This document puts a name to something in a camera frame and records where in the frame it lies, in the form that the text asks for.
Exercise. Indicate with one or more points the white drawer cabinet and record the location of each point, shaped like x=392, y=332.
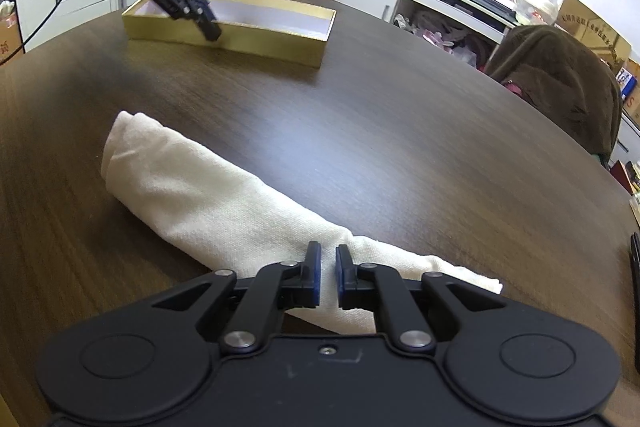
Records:
x=90, y=2

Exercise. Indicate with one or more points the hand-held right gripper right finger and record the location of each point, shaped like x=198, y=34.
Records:
x=344, y=279

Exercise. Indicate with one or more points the pile of clothes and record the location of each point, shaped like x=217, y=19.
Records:
x=440, y=39

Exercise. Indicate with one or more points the cream canvas shopping bag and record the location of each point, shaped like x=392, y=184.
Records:
x=200, y=197

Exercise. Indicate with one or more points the cardboard boxes on counter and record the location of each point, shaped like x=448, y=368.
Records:
x=595, y=29

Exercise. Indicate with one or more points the dark red jacket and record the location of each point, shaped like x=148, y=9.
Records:
x=512, y=86

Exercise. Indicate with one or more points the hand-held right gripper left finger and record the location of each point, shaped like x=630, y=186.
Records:
x=313, y=277

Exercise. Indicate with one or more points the gold rectangular box lid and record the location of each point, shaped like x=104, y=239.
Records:
x=270, y=44

